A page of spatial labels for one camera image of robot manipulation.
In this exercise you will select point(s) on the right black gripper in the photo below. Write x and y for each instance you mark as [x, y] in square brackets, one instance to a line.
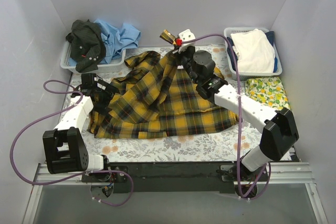
[182, 56]

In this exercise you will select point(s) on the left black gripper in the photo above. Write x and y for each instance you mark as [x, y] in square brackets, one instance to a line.
[105, 94]

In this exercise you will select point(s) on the black pinstripe shirt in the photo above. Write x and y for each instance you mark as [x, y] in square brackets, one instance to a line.
[87, 47]

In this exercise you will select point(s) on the yellow plaid flannel shirt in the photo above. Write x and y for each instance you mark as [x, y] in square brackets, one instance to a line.
[157, 99]

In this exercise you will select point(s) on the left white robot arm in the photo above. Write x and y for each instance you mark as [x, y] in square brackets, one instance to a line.
[64, 146]

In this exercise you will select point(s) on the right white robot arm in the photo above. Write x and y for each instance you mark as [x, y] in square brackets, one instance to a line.
[277, 127]

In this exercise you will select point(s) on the left white laundry basket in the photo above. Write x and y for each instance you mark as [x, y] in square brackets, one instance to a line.
[115, 65]

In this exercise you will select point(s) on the light blue shirt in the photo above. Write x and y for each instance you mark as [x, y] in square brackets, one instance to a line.
[116, 40]

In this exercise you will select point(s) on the white folded shirt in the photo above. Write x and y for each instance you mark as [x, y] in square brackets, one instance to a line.
[254, 51]

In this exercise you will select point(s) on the lemon print cloth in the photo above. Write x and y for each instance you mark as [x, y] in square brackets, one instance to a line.
[268, 91]

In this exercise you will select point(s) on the navy blue folded shirt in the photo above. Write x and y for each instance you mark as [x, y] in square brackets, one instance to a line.
[231, 51]

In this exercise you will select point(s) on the floral table mat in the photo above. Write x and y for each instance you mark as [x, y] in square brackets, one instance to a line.
[221, 146]

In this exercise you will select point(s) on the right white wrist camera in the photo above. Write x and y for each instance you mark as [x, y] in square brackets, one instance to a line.
[184, 39]

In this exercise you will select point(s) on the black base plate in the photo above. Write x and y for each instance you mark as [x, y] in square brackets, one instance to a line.
[180, 176]

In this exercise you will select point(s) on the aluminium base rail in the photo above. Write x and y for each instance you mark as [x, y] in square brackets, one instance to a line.
[286, 192]

